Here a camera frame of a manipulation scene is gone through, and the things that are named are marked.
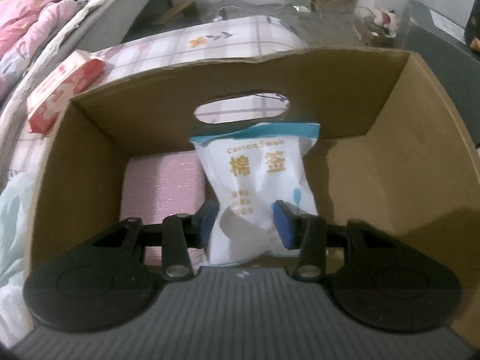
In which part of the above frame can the red white tissue pack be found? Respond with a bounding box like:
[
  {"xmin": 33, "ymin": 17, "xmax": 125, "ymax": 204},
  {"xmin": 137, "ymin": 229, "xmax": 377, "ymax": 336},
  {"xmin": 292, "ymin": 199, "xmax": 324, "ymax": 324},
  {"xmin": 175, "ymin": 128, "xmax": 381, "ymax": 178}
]
[{"xmin": 27, "ymin": 50, "xmax": 105, "ymax": 134}]

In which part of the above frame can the dark cabinet at right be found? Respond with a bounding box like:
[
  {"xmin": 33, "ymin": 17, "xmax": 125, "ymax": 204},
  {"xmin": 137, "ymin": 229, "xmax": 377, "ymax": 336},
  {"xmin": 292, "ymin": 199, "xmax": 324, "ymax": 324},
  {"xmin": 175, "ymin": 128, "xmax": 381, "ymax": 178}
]
[{"xmin": 398, "ymin": 0, "xmax": 479, "ymax": 140}]

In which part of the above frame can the plush toy on floor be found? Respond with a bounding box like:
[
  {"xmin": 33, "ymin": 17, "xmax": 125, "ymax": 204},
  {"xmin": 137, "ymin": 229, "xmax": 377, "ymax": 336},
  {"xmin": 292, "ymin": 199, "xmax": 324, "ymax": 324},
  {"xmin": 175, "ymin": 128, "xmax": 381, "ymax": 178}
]
[{"xmin": 354, "ymin": 7, "xmax": 401, "ymax": 38}]

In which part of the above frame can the white cotton swab bag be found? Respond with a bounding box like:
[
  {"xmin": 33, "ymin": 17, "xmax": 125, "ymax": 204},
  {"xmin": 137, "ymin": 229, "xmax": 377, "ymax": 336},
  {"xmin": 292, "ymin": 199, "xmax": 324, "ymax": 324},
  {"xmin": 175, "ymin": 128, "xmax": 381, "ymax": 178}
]
[{"xmin": 190, "ymin": 122, "xmax": 320, "ymax": 266}]

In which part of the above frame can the pink foam pack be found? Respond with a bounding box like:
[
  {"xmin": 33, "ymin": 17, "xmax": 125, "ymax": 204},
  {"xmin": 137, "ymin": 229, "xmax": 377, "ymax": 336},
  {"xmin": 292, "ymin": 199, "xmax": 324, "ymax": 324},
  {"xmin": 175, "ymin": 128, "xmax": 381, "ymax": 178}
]
[{"xmin": 118, "ymin": 149, "xmax": 209, "ymax": 267}]

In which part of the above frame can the grey sofa edge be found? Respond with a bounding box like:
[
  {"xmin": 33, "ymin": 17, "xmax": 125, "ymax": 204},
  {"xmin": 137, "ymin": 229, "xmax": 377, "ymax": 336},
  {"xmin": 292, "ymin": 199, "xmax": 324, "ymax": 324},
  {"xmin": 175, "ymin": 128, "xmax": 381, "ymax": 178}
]
[{"xmin": 55, "ymin": 0, "xmax": 164, "ymax": 59}]

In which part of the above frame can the brown cardboard box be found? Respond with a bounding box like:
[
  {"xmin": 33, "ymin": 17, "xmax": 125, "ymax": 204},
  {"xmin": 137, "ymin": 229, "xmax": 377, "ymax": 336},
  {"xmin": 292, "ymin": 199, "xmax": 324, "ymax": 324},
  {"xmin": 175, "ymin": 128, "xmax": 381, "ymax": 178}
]
[{"xmin": 14, "ymin": 49, "xmax": 479, "ymax": 359}]

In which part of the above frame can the pale green plastic bag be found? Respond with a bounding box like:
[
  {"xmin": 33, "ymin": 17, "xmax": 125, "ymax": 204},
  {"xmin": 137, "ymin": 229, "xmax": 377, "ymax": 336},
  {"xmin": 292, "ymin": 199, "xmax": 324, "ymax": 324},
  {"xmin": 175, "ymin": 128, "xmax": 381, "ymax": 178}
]
[{"xmin": 0, "ymin": 172, "xmax": 37, "ymax": 347}]

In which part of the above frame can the pink grey floral quilt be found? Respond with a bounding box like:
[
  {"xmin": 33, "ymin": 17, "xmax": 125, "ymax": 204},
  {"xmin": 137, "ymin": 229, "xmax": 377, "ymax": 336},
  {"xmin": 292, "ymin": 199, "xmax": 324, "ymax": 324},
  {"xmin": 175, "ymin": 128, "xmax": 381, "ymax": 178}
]
[{"xmin": 1, "ymin": 0, "xmax": 78, "ymax": 98}]

